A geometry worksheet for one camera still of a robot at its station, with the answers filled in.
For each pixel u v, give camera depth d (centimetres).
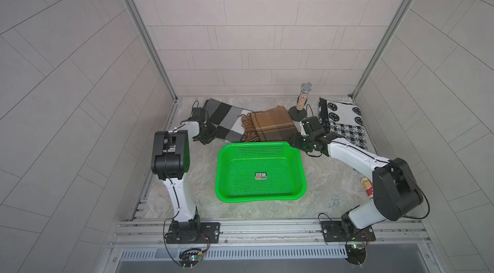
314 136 68
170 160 52
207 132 86
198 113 82
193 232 65
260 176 85
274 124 102
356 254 69
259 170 91
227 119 104
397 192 43
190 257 65
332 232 71
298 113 107
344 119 102
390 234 72
